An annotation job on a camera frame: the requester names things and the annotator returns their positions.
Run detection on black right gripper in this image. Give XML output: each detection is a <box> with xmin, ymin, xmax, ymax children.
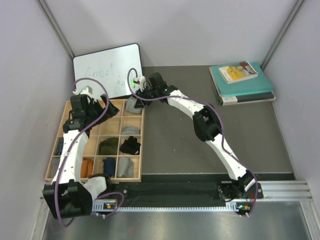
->
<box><xmin>134</xmin><ymin>86</ymin><xmax>159</xmax><ymax>110</ymax></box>

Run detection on grey striped boxer shorts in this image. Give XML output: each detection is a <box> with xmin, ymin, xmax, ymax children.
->
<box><xmin>125</xmin><ymin>96</ymin><xmax>145</xmax><ymax>115</ymax></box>

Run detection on green sports bra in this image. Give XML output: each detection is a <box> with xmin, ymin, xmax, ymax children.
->
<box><xmin>98</xmin><ymin>137</ymin><xmax>119</xmax><ymax>156</ymax></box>

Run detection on light grey underwear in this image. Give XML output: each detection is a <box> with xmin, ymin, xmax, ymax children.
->
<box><xmin>121</xmin><ymin>125</ymin><xmax>141</xmax><ymax>135</ymax></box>

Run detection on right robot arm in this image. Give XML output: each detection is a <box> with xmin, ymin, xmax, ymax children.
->
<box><xmin>127</xmin><ymin>68</ymin><xmax>258</xmax><ymax>198</ymax></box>

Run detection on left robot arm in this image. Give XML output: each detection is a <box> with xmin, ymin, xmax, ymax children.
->
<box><xmin>42</xmin><ymin>93</ymin><xmax>119</xmax><ymax>221</ymax></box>

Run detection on green whiteboard marker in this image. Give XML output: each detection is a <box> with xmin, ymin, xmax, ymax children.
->
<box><xmin>129</xmin><ymin>78</ymin><xmax>136</xmax><ymax>88</ymax></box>

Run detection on dark blue rolled socks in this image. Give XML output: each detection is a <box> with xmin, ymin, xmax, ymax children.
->
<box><xmin>54</xmin><ymin>137</ymin><xmax>64</xmax><ymax>156</ymax></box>

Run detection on white whiteboard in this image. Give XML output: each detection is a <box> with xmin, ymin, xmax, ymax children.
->
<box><xmin>73</xmin><ymin>43</ymin><xmax>143</xmax><ymax>99</ymax></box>

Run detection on wooden compartment tray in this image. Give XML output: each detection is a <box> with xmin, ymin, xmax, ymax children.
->
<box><xmin>44</xmin><ymin>98</ymin><xmax>146</xmax><ymax>183</ymax></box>

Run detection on orange rolled garment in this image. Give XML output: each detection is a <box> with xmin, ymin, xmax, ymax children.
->
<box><xmin>80</xmin><ymin>157</ymin><xmax>94</xmax><ymax>178</ymax></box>

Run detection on navy rolled garment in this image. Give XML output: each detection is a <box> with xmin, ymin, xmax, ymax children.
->
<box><xmin>103</xmin><ymin>157</ymin><xmax>116</xmax><ymax>177</ymax></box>

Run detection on grey rolled socks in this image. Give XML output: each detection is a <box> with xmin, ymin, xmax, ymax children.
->
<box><xmin>49</xmin><ymin>157</ymin><xmax>60</xmax><ymax>178</ymax></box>

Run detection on black rolled garment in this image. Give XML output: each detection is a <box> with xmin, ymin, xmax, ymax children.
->
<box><xmin>119</xmin><ymin>136</ymin><xmax>141</xmax><ymax>155</ymax></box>

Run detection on grey rolled garment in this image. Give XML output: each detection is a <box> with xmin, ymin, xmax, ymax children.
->
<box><xmin>117</xmin><ymin>156</ymin><xmax>134</xmax><ymax>178</ymax></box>

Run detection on yellow paperback book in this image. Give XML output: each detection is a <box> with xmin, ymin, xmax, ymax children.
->
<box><xmin>218</xmin><ymin>61</ymin><xmax>259</xmax><ymax>84</ymax></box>

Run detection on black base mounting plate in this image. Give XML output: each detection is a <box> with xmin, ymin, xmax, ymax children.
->
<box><xmin>100</xmin><ymin>173</ymin><xmax>264</xmax><ymax>208</ymax></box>

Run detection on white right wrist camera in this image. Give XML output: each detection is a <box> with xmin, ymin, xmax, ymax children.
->
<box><xmin>133</xmin><ymin>75</ymin><xmax>147</xmax><ymax>92</ymax></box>

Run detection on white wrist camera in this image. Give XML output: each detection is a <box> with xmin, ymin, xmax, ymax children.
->
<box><xmin>133</xmin><ymin>75</ymin><xmax>147</xmax><ymax>92</ymax></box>
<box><xmin>72</xmin><ymin>86</ymin><xmax>94</xmax><ymax>98</ymax></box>

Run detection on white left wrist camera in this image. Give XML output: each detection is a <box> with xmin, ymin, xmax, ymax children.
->
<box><xmin>72</xmin><ymin>86</ymin><xmax>94</xmax><ymax>98</ymax></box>

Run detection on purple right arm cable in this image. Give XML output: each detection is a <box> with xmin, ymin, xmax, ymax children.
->
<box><xmin>127</xmin><ymin>67</ymin><xmax>258</xmax><ymax>218</ymax></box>

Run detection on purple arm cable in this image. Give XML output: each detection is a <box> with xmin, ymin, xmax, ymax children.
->
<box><xmin>127</xmin><ymin>67</ymin><xmax>258</xmax><ymax>218</ymax></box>
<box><xmin>53</xmin><ymin>77</ymin><xmax>125</xmax><ymax>228</ymax></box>

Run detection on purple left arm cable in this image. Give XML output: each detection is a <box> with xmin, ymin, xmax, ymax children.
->
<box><xmin>53</xmin><ymin>77</ymin><xmax>125</xmax><ymax>228</ymax></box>

